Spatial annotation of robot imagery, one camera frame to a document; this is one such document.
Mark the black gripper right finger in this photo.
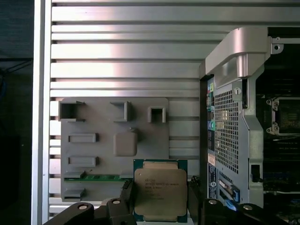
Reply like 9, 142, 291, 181
187, 175, 290, 225

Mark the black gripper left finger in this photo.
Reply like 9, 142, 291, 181
43, 180, 137, 225

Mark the silver green CPU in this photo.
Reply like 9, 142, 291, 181
133, 158, 188, 223

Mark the metal CPU socket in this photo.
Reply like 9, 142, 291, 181
266, 97, 300, 136

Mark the green RAM stick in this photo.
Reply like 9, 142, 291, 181
64, 174, 132, 182

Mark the grey plastic parts rack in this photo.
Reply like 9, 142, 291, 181
58, 97, 171, 203

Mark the black open PC case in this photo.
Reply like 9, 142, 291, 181
199, 26, 300, 225

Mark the green motherboard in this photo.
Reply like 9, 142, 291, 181
255, 92, 300, 225

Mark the grey case handle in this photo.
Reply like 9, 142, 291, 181
204, 26, 268, 89

